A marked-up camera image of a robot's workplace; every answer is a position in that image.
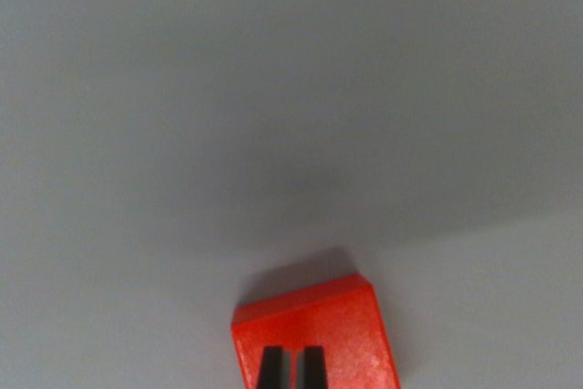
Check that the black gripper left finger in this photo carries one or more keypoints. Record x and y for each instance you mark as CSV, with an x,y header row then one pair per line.
x,y
270,368

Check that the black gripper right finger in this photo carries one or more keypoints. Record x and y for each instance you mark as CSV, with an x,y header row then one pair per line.
x,y
314,368

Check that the red block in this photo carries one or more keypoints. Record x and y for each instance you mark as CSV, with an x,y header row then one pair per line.
x,y
355,339

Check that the white plastic bin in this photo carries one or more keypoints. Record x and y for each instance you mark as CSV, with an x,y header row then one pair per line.
x,y
273,111

